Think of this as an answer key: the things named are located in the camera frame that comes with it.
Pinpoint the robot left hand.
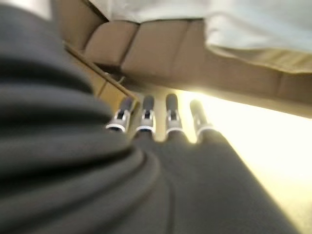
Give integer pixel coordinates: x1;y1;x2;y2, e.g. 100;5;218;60
0;6;302;234

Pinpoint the white duvet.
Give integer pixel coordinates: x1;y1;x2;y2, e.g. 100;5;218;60
204;0;312;53

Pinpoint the mattress with white sheet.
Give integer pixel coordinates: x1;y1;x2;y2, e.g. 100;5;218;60
87;0;208;24

